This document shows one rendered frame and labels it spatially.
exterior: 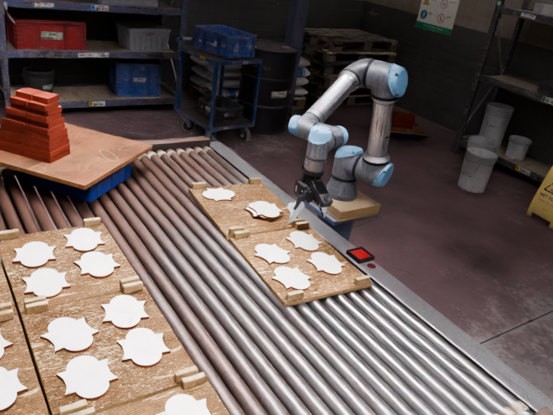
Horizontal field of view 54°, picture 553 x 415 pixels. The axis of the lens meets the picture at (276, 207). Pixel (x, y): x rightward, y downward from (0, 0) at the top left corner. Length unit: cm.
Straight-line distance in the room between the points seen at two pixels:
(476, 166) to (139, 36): 363
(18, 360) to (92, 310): 24
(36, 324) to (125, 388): 34
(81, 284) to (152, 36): 468
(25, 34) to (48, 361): 459
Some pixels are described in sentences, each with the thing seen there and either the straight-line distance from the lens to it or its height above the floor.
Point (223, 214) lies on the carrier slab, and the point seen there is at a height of 94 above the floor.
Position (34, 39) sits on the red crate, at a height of 74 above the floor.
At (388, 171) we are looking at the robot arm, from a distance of 238.
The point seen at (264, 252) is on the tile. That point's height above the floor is 94.
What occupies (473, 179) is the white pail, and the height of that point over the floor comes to 14.
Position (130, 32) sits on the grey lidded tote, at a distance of 608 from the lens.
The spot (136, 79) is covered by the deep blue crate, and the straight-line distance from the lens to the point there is 625.
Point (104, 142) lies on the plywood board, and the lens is 250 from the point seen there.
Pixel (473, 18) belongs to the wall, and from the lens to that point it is 730.
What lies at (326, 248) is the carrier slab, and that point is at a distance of 205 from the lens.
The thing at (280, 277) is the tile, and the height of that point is 94.
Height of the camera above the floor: 195
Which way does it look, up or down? 26 degrees down
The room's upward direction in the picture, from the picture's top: 9 degrees clockwise
